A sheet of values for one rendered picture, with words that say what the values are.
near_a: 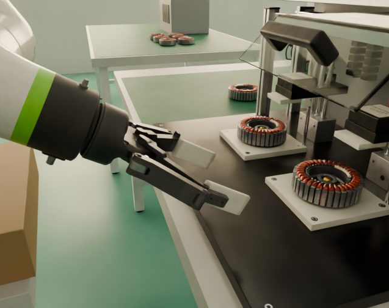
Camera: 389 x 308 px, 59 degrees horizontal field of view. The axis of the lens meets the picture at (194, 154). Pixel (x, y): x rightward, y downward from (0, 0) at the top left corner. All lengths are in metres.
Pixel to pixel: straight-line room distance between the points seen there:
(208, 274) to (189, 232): 0.09
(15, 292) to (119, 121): 0.26
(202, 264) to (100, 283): 1.09
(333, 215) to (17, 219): 0.45
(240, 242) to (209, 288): 0.08
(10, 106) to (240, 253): 0.34
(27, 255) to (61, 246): 1.28
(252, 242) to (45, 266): 1.30
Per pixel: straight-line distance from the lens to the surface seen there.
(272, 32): 0.42
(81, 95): 0.41
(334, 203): 0.59
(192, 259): 0.52
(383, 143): 0.62
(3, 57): 0.41
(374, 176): 0.72
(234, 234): 0.53
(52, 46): 5.21
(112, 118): 0.42
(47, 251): 1.79
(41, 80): 0.41
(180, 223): 0.58
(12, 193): 0.57
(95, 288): 1.55
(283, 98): 0.78
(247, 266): 0.48
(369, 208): 0.62
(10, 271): 0.53
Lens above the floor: 1.10
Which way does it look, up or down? 26 degrees down
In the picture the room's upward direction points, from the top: straight up
